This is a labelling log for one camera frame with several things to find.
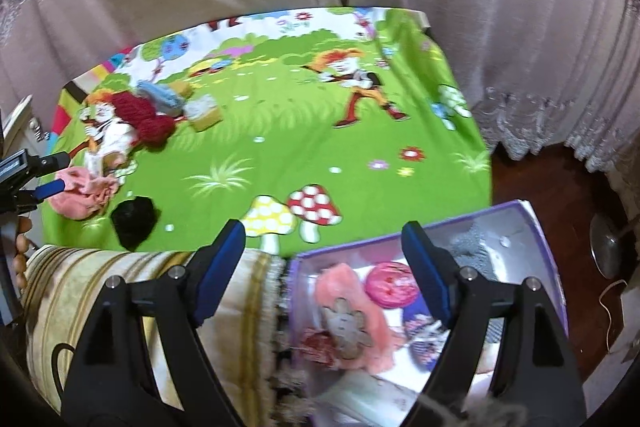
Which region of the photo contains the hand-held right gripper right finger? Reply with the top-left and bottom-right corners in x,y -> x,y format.
401,221 -> 586,427

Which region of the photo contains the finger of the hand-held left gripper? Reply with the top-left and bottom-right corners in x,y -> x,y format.
16,179 -> 68,210
25,151 -> 71,178

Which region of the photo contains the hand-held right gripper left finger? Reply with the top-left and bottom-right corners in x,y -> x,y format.
60,219 -> 247,427

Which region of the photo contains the plain pink fluffy cloth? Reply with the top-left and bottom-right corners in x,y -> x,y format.
49,166 -> 121,222

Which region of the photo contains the round red fabric disc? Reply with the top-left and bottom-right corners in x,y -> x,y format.
364,261 -> 418,309

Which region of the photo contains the gray fluffy cloth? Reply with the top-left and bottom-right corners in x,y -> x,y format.
445,222 -> 501,283

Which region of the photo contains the purple printed cloth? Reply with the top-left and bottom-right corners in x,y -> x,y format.
402,302 -> 451,373

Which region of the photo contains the black white houndstooth cloth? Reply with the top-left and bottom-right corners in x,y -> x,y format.
482,319 -> 506,348

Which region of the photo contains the pink fluffy towel cartoon patch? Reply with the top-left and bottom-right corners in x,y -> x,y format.
312,264 -> 401,375

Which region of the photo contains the purple storage box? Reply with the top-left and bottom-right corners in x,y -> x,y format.
287,199 -> 571,427

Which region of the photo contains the red knitted cloth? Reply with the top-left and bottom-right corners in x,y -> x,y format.
117,89 -> 176,150

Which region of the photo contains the red brown patterned cloth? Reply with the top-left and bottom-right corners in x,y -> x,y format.
300,327 -> 346,370

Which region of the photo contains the blue knitted cloth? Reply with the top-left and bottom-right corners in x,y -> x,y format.
136,79 -> 186,118

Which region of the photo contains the white plastic bag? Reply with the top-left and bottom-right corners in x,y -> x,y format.
320,372 -> 426,427

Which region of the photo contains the yellow sponge white fluffy face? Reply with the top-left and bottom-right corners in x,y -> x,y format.
184,94 -> 223,132

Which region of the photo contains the white ornate dresser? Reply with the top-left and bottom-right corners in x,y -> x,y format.
0,94 -> 33,142

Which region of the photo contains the yellow striped cushion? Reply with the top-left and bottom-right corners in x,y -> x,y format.
22,244 -> 296,427

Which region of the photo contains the green cartoon printed blanket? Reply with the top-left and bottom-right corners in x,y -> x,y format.
40,7 -> 493,258

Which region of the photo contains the round metal stand base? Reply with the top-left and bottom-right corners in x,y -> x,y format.
590,212 -> 633,279

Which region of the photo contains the wooden bead bracelet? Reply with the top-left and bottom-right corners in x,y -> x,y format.
11,234 -> 28,293

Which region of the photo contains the thin light cable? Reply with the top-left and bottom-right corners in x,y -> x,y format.
597,279 -> 631,353

